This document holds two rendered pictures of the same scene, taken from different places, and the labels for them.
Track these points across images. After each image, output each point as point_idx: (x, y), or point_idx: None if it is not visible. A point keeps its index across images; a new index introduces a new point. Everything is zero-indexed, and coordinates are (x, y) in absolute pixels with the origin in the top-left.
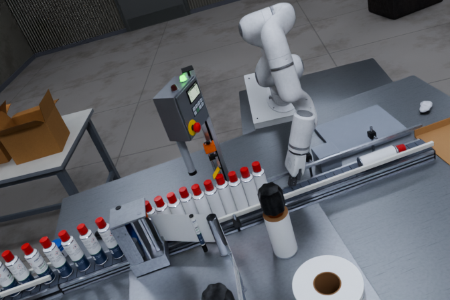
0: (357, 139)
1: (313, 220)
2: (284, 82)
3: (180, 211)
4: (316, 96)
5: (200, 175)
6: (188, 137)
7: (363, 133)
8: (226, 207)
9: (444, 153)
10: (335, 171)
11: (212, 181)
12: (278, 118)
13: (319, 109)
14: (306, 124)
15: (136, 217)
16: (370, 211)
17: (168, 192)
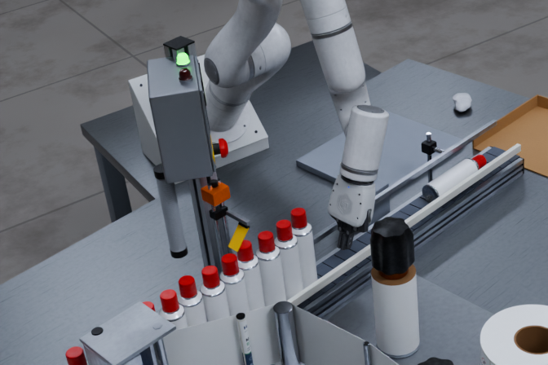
0: (390, 166)
1: None
2: (346, 54)
3: (186, 326)
4: (258, 111)
5: (118, 284)
6: (211, 168)
7: (393, 156)
8: (253, 308)
9: (530, 162)
10: (392, 216)
11: (156, 288)
12: (218, 156)
13: (280, 132)
14: (381, 125)
15: (160, 333)
16: (479, 262)
17: (67, 329)
